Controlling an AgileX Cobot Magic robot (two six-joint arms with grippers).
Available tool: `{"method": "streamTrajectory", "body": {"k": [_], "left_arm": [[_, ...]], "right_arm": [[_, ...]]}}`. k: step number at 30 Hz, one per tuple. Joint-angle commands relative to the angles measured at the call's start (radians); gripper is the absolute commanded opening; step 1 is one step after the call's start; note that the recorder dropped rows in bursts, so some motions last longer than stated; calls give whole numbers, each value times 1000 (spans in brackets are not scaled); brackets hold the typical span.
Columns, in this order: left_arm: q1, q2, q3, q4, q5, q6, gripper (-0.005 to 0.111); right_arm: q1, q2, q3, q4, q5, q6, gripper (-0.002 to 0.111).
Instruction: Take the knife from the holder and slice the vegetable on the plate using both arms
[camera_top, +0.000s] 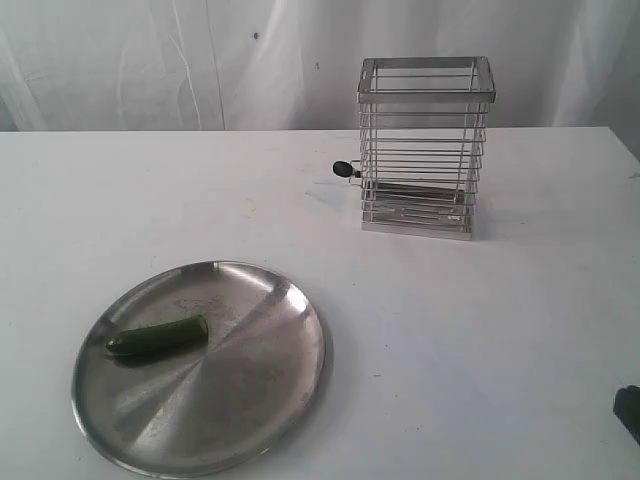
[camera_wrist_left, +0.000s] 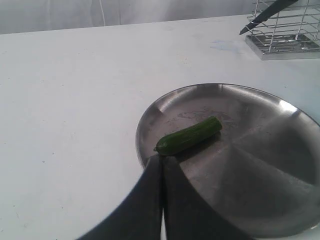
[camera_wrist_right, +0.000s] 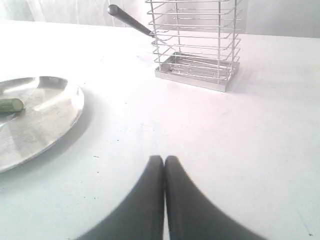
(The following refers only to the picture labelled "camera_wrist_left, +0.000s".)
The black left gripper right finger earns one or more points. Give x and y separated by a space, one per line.
187 215

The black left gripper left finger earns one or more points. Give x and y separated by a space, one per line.
139 216

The green cucumber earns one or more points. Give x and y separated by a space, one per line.
179 141

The black kitchen knife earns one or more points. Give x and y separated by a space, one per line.
271 10

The round stainless steel plate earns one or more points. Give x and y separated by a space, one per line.
261 171

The white backdrop curtain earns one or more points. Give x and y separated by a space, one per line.
21 16

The chrome wire utensil rack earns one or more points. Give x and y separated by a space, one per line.
290 33

